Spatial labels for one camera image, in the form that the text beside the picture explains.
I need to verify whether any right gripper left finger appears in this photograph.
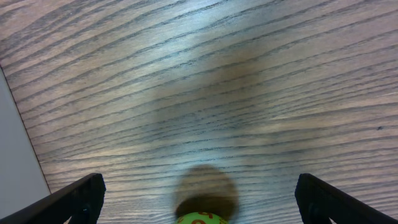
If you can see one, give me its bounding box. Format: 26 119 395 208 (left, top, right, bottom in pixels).
1 173 106 224

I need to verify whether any green numbered ball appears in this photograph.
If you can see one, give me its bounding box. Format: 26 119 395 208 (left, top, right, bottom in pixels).
175 212 229 224

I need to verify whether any white cardboard box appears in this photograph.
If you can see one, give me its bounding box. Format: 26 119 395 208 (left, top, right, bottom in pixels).
0 73 50 218

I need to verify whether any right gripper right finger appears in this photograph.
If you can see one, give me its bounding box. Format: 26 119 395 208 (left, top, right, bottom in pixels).
295 174 397 224

